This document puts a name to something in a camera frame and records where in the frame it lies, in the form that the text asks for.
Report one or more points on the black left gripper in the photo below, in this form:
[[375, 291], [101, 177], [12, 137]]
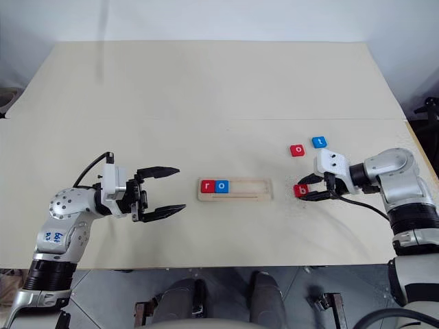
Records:
[[137, 198]]

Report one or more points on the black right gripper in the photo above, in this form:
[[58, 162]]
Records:
[[330, 185]]

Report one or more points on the red letter b block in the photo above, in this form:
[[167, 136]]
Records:
[[301, 191]]

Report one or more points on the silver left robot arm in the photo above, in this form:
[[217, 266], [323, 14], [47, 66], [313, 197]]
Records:
[[61, 219]]

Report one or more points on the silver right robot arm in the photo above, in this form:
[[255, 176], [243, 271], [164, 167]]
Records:
[[401, 185]]

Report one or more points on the red letter o block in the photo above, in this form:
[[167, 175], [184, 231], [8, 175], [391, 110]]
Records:
[[297, 150]]

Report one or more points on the blue letter t block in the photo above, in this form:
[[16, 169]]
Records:
[[319, 142]]

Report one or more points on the red letter r block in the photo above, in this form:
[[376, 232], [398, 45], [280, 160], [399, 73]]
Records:
[[208, 186]]

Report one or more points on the blue letter o block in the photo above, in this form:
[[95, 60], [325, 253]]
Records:
[[222, 186]]

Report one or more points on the wooden letter tray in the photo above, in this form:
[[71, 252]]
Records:
[[247, 192]]

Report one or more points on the dark rounded grey shape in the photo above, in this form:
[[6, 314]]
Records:
[[267, 298], [178, 301]]

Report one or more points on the black chair base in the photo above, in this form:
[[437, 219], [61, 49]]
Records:
[[427, 113]]

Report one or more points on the dark object beside table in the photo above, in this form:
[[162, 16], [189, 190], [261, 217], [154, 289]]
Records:
[[6, 103]]

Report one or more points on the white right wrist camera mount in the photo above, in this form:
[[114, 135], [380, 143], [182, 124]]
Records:
[[334, 166]]

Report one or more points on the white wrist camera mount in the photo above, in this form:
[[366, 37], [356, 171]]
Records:
[[110, 185], [334, 166]]

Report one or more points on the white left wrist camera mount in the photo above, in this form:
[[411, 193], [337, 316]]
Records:
[[110, 185]]

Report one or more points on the rusty metal bracket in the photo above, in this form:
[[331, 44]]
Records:
[[331, 306], [143, 313]]

